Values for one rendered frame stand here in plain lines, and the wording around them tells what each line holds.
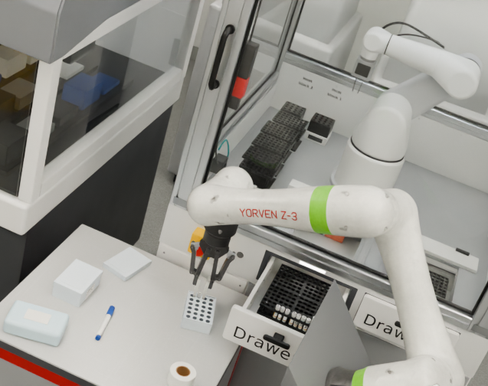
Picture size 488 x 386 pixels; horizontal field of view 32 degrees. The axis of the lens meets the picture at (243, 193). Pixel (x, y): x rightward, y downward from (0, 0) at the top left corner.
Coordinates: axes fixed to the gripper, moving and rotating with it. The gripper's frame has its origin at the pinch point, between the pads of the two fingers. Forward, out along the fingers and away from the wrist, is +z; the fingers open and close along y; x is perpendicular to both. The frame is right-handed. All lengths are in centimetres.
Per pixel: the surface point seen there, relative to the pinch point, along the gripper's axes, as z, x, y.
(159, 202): 84, -167, 21
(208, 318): 5.1, 7.0, -4.1
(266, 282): 0.1, -9.9, -19.0
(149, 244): 84, -129, 20
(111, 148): -2, -59, 39
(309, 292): -6.1, -1.9, -30.3
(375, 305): -7, -2, -50
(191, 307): 4.4, 5.1, 1.5
